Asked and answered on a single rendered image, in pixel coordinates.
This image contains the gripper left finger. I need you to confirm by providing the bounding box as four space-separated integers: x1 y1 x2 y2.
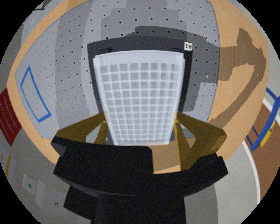
55 111 108 144

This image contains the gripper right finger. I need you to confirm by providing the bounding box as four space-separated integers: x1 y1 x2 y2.
173 111 227 171

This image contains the white well plate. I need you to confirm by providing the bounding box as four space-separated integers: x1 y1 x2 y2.
93 50 185 146

